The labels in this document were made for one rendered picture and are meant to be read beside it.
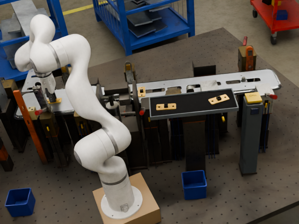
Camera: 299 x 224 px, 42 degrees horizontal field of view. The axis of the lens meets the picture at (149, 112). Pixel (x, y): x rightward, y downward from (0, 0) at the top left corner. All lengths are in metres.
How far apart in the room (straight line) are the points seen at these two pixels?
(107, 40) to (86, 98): 3.20
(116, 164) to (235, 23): 3.40
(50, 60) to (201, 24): 3.45
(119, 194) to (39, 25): 0.75
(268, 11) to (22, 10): 2.66
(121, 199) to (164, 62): 1.35
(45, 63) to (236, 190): 1.06
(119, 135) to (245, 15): 3.62
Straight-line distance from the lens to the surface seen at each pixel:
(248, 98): 1.70
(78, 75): 1.48
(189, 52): 2.89
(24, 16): 4.36
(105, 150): 1.49
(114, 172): 1.58
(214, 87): 1.84
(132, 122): 1.90
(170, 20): 4.51
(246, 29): 4.62
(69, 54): 1.48
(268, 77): 2.10
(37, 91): 1.85
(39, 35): 1.52
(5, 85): 2.25
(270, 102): 1.92
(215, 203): 1.88
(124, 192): 1.69
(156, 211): 1.76
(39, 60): 1.46
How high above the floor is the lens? 2.21
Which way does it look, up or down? 40 degrees down
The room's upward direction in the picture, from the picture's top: 8 degrees counter-clockwise
